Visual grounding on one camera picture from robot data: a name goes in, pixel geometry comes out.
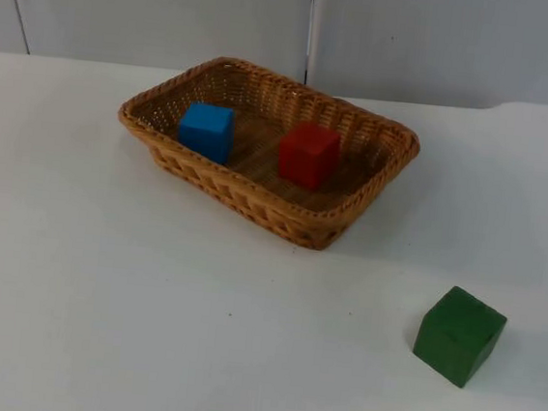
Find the pale brown wicker basket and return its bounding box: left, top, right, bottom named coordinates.
left=106, top=46, right=429, bottom=262

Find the blue cube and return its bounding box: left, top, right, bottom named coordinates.
left=175, top=100, right=238, bottom=167

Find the red cube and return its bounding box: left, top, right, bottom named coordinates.
left=274, top=120, right=344, bottom=194

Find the green cube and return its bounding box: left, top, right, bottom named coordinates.
left=408, top=281, right=511, bottom=396

